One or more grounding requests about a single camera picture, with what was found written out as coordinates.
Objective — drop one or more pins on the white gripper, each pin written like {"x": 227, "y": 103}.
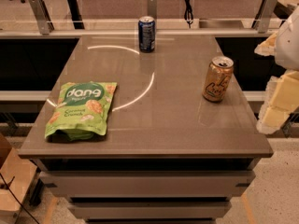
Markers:
{"x": 289, "y": 46}

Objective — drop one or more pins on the orange soda can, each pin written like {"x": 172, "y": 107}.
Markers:
{"x": 218, "y": 77}

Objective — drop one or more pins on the blue soda can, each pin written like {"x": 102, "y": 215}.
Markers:
{"x": 146, "y": 34}

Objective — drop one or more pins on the green rice chip bag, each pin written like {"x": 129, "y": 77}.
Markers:
{"x": 81, "y": 111}

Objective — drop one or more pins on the upper grey drawer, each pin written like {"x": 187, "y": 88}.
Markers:
{"x": 147, "y": 184}

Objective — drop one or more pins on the grey drawer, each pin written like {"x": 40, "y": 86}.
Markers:
{"x": 130, "y": 211}
{"x": 147, "y": 184}

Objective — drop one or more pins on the lower grey drawer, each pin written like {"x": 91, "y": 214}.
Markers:
{"x": 130, "y": 211}

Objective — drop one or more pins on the cardboard box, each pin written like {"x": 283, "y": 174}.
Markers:
{"x": 17, "y": 176}

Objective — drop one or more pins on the right metal railing post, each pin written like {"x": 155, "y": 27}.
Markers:
{"x": 266, "y": 14}

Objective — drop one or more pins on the metal railing post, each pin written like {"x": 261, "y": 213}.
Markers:
{"x": 42, "y": 16}
{"x": 266, "y": 14}
{"x": 152, "y": 8}

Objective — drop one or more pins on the middle metal railing post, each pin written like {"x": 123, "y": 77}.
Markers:
{"x": 152, "y": 8}

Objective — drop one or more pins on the left metal railing post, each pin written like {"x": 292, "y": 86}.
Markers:
{"x": 42, "y": 16}

